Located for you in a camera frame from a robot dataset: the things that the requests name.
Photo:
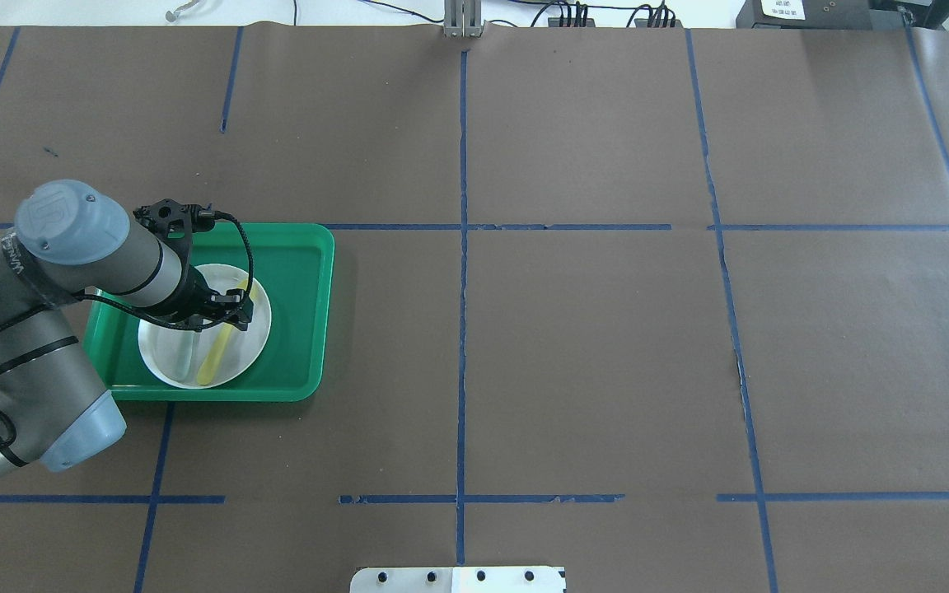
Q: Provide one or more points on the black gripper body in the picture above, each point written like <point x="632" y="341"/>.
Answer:
<point x="194" y="295"/>

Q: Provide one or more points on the yellow plastic spoon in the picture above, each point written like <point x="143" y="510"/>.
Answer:
<point x="232" y="353"/>

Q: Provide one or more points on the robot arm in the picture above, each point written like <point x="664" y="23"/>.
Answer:
<point x="71" y="243"/>

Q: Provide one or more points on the translucent plastic fork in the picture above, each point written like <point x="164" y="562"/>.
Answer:
<point x="184" y="354"/>

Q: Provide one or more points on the white round plate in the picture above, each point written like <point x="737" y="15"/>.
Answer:
<point x="194" y="361"/>

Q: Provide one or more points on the green plastic tray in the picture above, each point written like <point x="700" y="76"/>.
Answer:
<point x="294" y="264"/>

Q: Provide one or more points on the black usb hub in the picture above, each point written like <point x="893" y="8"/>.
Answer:
<point x="572" y="15"/>

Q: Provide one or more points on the black box with label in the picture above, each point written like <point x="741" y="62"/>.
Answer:
<point x="819" y="15"/>

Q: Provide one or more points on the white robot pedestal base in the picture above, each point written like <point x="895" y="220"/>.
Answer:
<point x="460" y="579"/>

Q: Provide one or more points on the aluminium frame post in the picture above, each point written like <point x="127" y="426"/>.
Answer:
<point x="463" y="19"/>

